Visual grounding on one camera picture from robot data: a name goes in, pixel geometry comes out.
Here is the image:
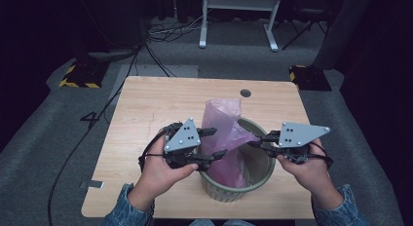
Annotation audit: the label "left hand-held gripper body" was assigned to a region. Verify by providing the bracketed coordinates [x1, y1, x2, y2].
[163, 117, 212, 172]

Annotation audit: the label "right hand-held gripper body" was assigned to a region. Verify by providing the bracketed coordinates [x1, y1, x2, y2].
[269, 121, 332, 165]

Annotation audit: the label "pink plastic trash bag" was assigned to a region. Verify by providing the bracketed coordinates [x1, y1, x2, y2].
[198, 97, 261, 189]

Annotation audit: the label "green plastic trash bin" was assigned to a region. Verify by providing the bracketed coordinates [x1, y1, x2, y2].
[196, 117, 278, 204]

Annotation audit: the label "person's right hand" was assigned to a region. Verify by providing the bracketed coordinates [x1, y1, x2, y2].
[276, 137, 336, 200]

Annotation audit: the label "person's left hand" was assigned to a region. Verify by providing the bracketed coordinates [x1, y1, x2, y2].
[137, 129, 200, 197]

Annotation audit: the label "yellow black striped base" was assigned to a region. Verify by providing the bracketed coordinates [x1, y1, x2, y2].
[58, 60, 110, 90]
[288, 64, 333, 93]

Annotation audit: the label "person's denim legs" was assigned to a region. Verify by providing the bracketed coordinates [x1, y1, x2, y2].
[189, 218, 258, 226]

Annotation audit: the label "black tripod stand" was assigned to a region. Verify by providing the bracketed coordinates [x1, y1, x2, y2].
[281, 11, 329, 52]

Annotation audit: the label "grey tape strip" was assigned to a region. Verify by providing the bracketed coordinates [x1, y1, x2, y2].
[79, 179, 106, 190]

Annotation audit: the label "dark grey curtain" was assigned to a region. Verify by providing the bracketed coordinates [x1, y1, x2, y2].
[312, 0, 375, 71]

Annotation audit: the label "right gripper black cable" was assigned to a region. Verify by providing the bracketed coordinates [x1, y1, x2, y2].
[307, 140, 335, 166]

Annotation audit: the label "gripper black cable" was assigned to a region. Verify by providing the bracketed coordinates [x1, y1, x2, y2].
[307, 140, 335, 166]
[138, 130, 170, 172]

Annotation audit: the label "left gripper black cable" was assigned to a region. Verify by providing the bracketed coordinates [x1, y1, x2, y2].
[138, 130, 170, 172]

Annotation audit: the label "bundle of floor cables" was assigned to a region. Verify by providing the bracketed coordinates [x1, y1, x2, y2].
[146, 15, 209, 43]

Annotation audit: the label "long black floor cable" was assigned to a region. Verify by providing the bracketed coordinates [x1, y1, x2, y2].
[46, 43, 148, 226]

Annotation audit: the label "white metal desk frame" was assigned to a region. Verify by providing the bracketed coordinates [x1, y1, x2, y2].
[198, 0, 283, 53]

